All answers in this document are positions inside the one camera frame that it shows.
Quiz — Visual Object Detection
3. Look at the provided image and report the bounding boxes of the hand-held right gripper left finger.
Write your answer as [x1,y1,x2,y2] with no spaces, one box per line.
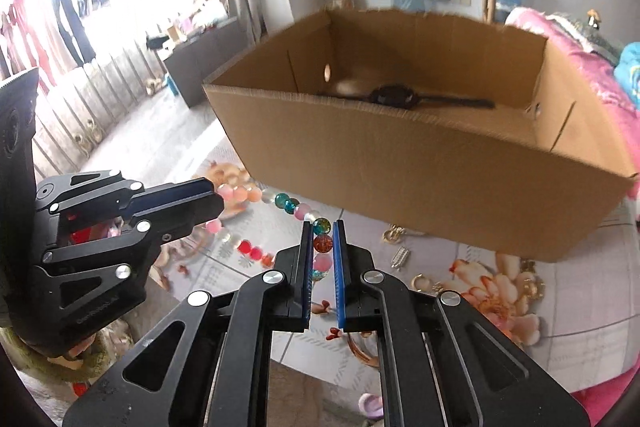
[62,221,315,427]

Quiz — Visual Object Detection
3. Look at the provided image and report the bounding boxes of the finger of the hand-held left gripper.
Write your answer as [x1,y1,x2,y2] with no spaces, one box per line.
[35,169,213,220]
[42,189,224,333]

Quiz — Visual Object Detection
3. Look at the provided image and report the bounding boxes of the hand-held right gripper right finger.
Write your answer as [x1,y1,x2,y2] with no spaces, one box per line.
[332,219,583,427]

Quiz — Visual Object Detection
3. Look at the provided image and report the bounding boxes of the colourful bead necklace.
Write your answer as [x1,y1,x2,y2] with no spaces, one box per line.
[202,184,335,283]

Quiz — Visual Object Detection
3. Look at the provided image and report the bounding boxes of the brown cardboard box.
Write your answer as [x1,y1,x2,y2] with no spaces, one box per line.
[201,7,640,264]

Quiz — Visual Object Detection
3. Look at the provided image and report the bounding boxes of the person's left forearm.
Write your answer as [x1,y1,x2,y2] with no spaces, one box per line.
[0,317,143,383]

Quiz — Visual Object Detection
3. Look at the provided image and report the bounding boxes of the white balcony railing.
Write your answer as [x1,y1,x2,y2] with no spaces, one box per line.
[20,39,173,178]

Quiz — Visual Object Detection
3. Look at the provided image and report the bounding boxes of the red hanging garment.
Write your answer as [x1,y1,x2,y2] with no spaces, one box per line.
[0,0,56,92]

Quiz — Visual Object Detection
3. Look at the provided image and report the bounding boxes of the pink slipper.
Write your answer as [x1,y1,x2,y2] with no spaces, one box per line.
[357,394,383,423]

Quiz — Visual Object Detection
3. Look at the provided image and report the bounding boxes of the dark hanging trousers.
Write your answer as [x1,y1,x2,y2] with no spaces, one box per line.
[50,0,96,68]

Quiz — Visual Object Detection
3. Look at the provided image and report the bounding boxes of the dark cabinet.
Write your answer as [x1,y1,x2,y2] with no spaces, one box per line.
[162,17,251,108]

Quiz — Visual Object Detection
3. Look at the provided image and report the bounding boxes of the black wristwatch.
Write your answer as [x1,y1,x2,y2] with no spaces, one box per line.
[345,84,496,110]

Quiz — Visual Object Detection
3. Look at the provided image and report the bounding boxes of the pink floral blanket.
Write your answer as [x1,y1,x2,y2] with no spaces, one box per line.
[505,6,640,413]

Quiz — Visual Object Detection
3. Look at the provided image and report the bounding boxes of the grey knitted blanket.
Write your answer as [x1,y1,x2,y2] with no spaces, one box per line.
[570,14,626,62]

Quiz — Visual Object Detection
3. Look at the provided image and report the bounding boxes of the teal blanket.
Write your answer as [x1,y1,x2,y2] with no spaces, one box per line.
[615,42,640,108]

